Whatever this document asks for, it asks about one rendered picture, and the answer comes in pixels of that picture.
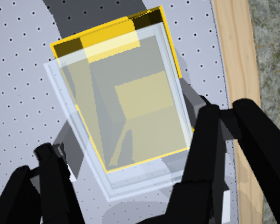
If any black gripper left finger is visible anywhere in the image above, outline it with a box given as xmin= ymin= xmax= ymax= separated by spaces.
xmin=0 ymin=120 xmax=85 ymax=224

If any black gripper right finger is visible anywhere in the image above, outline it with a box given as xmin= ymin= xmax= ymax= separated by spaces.
xmin=162 ymin=77 xmax=280 ymax=224

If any light grey base plate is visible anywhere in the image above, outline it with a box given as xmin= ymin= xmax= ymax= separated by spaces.
xmin=0 ymin=0 xmax=240 ymax=224

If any yellow open-top bin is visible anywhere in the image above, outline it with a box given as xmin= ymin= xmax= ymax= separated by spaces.
xmin=50 ymin=5 xmax=182 ymax=78

